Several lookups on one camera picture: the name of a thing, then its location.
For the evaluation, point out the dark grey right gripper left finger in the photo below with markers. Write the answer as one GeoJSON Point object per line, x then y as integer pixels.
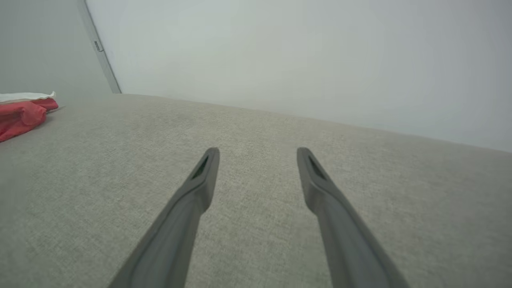
{"type": "Point", "coordinates": [188, 216]}

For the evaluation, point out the grey metal wall corner strip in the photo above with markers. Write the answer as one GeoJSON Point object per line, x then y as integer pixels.
{"type": "Point", "coordinates": [102, 54]}

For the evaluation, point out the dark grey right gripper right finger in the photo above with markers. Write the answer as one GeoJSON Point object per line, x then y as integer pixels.
{"type": "Point", "coordinates": [340, 228]}

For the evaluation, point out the red Bulls 23 basketball jersey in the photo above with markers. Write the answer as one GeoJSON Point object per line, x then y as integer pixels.
{"type": "Point", "coordinates": [20, 116]}

